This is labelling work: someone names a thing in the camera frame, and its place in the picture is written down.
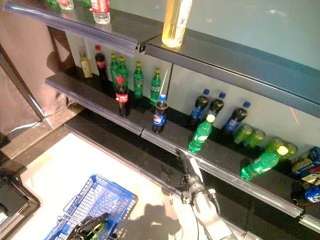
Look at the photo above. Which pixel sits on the yellow juice bottle green cap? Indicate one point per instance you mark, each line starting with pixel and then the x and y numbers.
pixel 86 66

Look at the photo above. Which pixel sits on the green soda can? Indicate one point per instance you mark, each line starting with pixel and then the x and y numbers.
pixel 255 138
pixel 292 148
pixel 273 143
pixel 243 132

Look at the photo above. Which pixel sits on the yellow tea bottle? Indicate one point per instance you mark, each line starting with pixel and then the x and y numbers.
pixel 175 22

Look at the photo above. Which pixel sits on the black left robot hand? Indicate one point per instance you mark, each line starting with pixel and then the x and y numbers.
pixel 93 226

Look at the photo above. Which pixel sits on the cola bottle red cap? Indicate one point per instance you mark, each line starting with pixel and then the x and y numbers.
pixel 122 98
pixel 100 65

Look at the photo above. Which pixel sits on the green soda bottle yellow cap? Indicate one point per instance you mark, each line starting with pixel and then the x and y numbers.
pixel 262 162
pixel 138 81
pixel 201 135
pixel 155 86
pixel 114 68
pixel 123 70

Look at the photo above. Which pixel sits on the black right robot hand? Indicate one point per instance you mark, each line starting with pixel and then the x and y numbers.
pixel 188 163

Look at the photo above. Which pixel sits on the clear bottle red label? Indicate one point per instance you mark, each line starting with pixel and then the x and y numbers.
pixel 65 3

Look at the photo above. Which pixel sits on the blue soda can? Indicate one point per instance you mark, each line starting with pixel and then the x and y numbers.
pixel 303 166
pixel 313 194
pixel 315 153

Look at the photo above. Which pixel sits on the water bottle red label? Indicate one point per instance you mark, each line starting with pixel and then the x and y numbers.
pixel 100 11

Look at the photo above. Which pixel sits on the dark blue shelf board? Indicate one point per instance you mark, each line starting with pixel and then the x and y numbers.
pixel 237 65
pixel 225 162
pixel 95 100
pixel 82 22
pixel 120 147

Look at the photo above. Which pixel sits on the pepsi bottle blue cap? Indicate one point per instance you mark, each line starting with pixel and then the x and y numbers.
pixel 200 105
pixel 216 105
pixel 160 116
pixel 236 118

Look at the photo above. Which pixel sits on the black box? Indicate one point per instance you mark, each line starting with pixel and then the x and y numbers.
pixel 15 202

